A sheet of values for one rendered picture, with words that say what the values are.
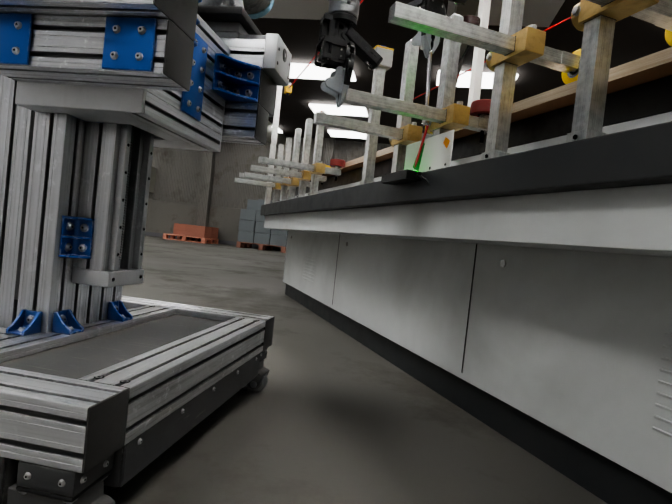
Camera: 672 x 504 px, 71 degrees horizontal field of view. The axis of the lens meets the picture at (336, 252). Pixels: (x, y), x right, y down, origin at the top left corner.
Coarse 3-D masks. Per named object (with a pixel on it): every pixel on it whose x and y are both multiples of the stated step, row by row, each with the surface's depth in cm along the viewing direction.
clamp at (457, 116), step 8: (456, 104) 121; (448, 112) 124; (456, 112) 122; (464, 112) 122; (448, 120) 123; (456, 120) 122; (464, 120) 123; (432, 128) 131; (448, 128) 128; (456, 128) 127
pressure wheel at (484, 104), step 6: (474, 102) 128; (480, 102) 127; (486, 102) 126; (474, 108) 128; (480, 108) 127; (486, 108) 126; (474, 114) 130; (480, 114) 130; (486, 114) 130; (480, 132) 130; (480, 138) 130
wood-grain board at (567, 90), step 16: (624, 64) 94; (640, 64) 91; (656, 64) 88; (608, 80) 97; (624, 80) 96; (640, 80) 95; (544, 96) 115; (560, 96) 110; (512, 112) 125; (528, 112) 123; (544, 112) 122; (352, 160) 239; (384, 160) 215
